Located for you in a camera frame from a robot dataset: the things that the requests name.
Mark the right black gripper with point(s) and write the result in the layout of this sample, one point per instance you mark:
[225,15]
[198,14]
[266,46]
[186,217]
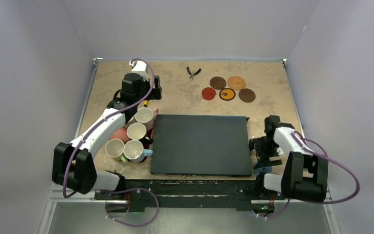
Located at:
[267,152]

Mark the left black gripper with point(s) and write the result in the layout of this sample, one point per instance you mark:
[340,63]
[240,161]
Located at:
[155,92]

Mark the blue grey coaster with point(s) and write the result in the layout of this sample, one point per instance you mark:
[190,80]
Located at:
[257,171]

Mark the red apple coaster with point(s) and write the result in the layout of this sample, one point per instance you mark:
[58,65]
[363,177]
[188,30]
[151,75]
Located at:
[208,93]

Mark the dark brown wooden coaster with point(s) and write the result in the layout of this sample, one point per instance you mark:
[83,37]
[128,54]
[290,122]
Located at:
[247,95]

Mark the orange smiley coaster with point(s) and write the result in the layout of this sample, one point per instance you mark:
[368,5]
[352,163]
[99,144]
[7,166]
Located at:
[227,94]

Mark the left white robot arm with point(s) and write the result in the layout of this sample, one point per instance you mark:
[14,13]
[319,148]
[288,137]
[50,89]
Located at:
[73,164]

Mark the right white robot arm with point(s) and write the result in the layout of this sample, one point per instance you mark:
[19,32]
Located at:
[287,165]

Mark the black pliers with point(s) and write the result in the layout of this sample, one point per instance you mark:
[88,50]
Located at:
[192,73]

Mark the salmon pink mug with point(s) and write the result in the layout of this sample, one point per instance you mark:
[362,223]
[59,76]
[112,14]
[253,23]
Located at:
[120,134]

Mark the dark rectangular board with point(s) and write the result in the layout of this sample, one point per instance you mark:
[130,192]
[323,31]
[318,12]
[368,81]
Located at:
[201,145]

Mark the pink handled white mug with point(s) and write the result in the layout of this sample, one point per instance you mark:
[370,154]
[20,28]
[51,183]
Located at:
[146,116]

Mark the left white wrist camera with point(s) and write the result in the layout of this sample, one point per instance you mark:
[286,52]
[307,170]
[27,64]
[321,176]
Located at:
[140,68]

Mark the black handled white mug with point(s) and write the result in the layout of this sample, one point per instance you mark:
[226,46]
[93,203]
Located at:
[138,131]

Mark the green handled white mug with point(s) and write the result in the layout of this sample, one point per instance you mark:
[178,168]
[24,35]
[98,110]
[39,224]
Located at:
[114,149]

